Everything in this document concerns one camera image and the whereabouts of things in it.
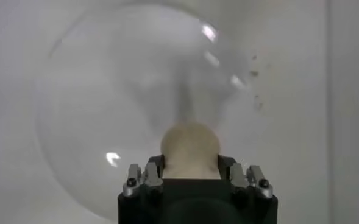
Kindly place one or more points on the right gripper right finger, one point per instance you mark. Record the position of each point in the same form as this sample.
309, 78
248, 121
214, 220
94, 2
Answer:
240, 178

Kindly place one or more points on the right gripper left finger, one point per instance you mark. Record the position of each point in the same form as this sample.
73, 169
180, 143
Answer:
151, 178

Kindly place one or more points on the white steamed baozi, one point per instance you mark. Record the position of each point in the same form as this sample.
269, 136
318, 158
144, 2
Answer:
190, 149

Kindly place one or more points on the white round plate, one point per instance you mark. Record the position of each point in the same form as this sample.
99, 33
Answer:
106, 91

